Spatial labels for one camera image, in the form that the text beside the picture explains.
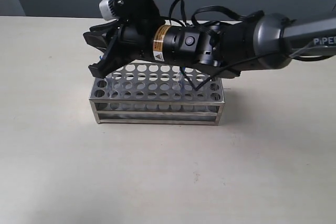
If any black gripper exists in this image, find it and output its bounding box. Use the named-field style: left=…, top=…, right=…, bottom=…
left=83, top=22, right=207, bottom=78

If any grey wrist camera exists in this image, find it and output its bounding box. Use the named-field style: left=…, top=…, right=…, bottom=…
left=99, top=0, right=160, bottom=21

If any blue capped tube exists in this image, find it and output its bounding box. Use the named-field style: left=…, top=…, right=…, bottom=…
left=175, top=67, right=185, bottom=82

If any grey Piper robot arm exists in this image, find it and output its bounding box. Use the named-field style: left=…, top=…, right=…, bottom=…
left=83, top=12, right=335, bottom=79

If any stainless steel test tube rack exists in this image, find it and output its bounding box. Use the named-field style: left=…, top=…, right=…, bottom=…
left=89, top=62, right=225, bottom=125

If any black cable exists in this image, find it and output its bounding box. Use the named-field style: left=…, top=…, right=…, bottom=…
left=167, top=0, right=336, bottom=92

